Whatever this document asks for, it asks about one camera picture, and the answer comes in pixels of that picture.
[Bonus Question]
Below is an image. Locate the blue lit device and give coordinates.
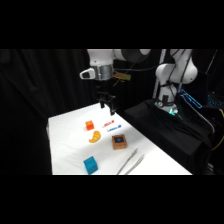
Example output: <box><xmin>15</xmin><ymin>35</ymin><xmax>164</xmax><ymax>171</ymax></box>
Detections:
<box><xmin>179</xmin><ymin>88</ymin><xmax>204</xmax><ymax>110</ymax></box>

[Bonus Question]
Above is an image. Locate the tan cable connector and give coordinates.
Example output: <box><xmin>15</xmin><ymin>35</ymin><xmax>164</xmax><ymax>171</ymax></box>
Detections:
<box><xmin>112</xmin><ymin>71</ymin><xmax>132</xmax><ymax>83</ymax></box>

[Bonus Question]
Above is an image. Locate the orange cube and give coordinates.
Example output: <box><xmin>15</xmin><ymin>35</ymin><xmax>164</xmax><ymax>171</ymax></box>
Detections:
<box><xmin>85</xmin><ymin>120</ymin><xmax>95</xmax><ymax>131</ymax></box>

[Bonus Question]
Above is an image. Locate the blue cube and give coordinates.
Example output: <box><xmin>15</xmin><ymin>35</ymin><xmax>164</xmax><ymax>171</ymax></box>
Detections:
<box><xmin>82</xmin><ymin>156</ymin><xmax>99</xmax><ymax>175</ymax></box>

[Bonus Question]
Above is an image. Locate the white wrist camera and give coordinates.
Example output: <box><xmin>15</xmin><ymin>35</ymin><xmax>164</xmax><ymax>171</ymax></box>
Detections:
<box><xmin>79</xmin><ymin>67</ymin><xmax>97</xmax><ymax>80</ymax></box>

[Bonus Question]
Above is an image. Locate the black cloth covered stand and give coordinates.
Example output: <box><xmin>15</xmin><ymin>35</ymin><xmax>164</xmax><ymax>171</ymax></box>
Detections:
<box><xmin>123</xmin><ymin>98</ymin><xmax>215</xmax><ymax>175</ymax></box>

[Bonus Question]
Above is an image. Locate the yellow cable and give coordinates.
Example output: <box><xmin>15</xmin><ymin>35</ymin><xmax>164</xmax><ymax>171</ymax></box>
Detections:
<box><xmin>211</xmin><ymin>109</ymin><xmax>224</xmax><ymax>153</ymax></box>

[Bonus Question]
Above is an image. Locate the red marker pen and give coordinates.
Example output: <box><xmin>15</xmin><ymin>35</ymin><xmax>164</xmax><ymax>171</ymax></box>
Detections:
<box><xmin>101</xmin><ymin>120</ymin><xmax>116</xmax><ymax>128</ymax></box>

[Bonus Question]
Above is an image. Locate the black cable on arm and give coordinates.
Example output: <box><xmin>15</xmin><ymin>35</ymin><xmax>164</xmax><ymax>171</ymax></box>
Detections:
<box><xmin>159</xmin><ymin>49</ymin><xmax>194</xmax><ymax>103</ymax></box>

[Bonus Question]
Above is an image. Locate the small green light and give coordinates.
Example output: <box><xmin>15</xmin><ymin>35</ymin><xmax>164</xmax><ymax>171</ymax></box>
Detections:
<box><xmin>169</xmin><ymin>107</ymin><xmax>180</xmax><ymax>118</ymax></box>

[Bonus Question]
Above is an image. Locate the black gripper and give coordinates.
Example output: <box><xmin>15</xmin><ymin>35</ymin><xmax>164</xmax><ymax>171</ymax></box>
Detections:
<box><xmin>96</xmin><ymin>80</ymin><xmax>117</xmax><ymax>116</ymax></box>

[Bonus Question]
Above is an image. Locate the orange toy croissant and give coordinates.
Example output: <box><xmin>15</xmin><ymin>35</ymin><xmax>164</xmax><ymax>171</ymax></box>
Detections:
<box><xmin>88</xmin><ymin>130</ymin><xmax>102</xmax><ymax>145</ymax></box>

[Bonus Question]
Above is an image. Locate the wooden block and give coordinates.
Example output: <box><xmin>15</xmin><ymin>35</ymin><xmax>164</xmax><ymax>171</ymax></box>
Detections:
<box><xmin>111</xmin><ymin>133</ymin><xmax>129</xmax><ymax>151</ymax></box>

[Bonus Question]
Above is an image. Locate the black curtain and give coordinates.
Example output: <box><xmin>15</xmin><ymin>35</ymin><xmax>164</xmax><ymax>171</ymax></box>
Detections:
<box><xmin>0</xmin><ymin>49</ymin><xmax>224</xmax><ymax>176</ymax></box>

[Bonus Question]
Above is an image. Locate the blue marker pen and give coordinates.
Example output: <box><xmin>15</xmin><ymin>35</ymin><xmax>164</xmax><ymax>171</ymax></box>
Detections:
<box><xmin>106</xmin><ymin>124</ymin><xmax>123</xmax><ymax>133</ymax></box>

